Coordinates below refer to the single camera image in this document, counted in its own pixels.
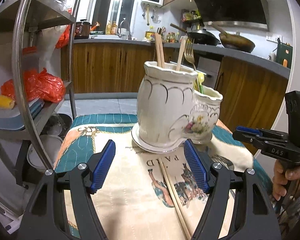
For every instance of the white wall socket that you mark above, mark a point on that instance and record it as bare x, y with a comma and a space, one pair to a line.
273, 37

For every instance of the large red plastic bag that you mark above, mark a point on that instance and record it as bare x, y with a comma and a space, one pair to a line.
43, 86

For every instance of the person's right forearm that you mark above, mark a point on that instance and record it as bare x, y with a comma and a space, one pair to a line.
298, 207

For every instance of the black range hood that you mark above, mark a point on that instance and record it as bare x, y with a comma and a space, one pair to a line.
230, 2

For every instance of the yellow green plastic utensil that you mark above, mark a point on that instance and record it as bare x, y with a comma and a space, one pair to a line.
201, 77
199, 88

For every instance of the person's right hand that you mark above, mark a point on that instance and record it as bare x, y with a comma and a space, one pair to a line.
280, 175

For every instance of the large yellow oil bottle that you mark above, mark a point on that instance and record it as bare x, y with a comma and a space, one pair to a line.
150, 34

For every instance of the wooden chopstick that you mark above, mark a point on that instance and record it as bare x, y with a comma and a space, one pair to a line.
180, 55
178, 197
182, 52
173, 195
158, 52
162, 55

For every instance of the kitchen faucet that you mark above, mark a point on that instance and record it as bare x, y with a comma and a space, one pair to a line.
125, 30

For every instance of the blue grey trays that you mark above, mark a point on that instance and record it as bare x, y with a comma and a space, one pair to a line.
17, 117

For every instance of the brown frying pan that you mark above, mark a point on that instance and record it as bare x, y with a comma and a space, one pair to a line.
237, 43

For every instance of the metal shelf rack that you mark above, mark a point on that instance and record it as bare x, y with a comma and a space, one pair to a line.
17, 55

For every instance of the small red plastic bag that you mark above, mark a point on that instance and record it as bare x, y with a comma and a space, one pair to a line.
63, 37

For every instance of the white floral ceramic utensil holder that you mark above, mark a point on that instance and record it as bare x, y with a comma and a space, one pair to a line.
165, 105

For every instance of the yellow corn cob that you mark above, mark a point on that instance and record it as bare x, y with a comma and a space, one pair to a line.
5, 102

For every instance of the amber oil bottles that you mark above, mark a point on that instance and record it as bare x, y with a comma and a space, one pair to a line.
111, 28

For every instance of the white plastic bag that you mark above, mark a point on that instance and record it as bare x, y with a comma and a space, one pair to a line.
50, 47

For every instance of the spice packets on rack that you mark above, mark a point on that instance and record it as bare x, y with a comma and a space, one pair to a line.
191, 15

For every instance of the printed quilted cloth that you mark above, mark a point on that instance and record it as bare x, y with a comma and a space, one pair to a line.
130, 200

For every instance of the metal fork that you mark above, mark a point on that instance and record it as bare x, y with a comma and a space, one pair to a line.
190, 51

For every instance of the white ceramic saucer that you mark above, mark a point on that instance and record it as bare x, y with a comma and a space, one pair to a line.
150, 146

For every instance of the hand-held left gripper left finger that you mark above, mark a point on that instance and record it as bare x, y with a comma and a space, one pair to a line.
103, 167

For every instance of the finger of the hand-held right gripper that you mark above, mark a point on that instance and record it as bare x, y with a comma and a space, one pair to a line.
245, 138
247, 130

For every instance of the kitchen window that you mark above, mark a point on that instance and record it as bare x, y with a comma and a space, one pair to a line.
115, 5

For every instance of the built-in oven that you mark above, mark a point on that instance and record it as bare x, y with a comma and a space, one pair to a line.
210, 67

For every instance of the white bowls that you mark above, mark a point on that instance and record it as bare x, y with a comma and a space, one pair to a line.
40, 155

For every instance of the small seasoning bottles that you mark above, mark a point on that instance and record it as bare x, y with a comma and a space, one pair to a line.
171, 37

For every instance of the black wok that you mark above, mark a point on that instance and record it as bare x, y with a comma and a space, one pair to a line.
205, 38

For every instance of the wooden kitchen base cabinets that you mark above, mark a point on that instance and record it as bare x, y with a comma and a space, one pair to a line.
102, 67

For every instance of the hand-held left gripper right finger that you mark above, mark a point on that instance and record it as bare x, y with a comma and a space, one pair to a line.
196, 167

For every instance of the dark red pressure cooker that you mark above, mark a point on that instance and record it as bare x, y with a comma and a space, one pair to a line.
82, 30

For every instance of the clear container with red lid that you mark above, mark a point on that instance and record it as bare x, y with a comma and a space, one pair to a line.
31, 60

